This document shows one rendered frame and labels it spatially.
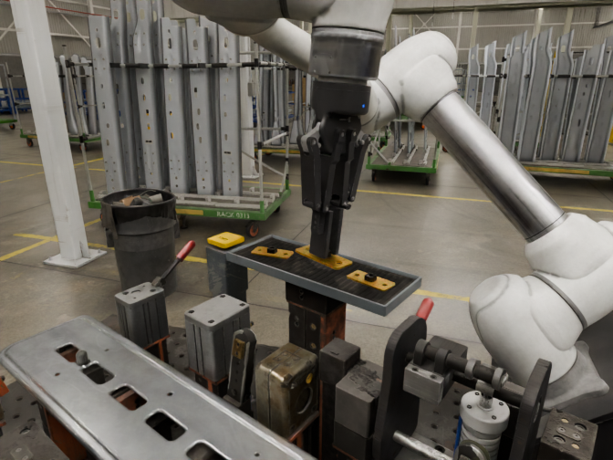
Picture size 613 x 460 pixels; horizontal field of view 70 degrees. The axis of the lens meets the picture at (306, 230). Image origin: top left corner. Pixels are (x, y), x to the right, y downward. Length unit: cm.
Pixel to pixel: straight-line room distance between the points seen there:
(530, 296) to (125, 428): 80
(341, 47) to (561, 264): 70
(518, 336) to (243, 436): 60
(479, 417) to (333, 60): 47
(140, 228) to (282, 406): 244
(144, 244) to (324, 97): 264
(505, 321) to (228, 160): 388
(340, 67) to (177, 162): 436
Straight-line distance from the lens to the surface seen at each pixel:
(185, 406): 80
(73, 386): 90
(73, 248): 419
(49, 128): 397
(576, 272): 107
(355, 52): 55
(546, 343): 106
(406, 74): 108
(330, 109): 56
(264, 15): 60
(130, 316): 102
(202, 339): 81
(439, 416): 125
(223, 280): 102
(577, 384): 112
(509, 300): 102
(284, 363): 73
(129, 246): 315
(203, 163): 474
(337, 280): 80
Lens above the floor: 151
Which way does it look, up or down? 19 degrees down
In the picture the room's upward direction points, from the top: straight up
